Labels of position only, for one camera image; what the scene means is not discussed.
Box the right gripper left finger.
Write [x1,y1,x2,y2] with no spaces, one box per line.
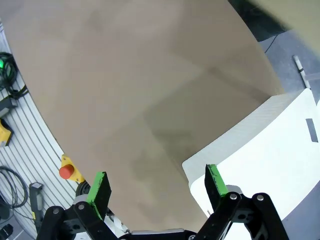
[37,171,120,240]

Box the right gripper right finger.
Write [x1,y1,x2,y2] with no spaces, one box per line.
[197,163,291,240]

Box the yellow emergency stop button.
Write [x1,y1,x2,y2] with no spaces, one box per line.
[0,118,14,148]
[58,154,86,183]

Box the white foam block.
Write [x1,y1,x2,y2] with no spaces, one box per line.
[181,88,320,240]

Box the black handheld pendant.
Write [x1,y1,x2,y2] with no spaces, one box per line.
[28,182,45,232]

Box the ribbed grey mounting plate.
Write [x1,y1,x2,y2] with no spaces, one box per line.
[0,19,85,240]

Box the small black adapter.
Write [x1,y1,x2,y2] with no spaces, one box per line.
[0,223,15,238]

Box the grey handheld enabling device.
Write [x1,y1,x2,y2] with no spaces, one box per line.
[0,96,19,118]

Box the white tube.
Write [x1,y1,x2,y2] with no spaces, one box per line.
[292,55,313,90]

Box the right arm's black cable conduit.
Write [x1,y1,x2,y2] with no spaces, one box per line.
[75,181,90,196]

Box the grey cable loop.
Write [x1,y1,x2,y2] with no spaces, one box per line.
[0,165,29,210]

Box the black coiled cable bundle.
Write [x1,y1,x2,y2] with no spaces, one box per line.
[0,51,27,100]

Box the thin black cable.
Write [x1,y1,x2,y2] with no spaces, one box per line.
[264,34,279,55]

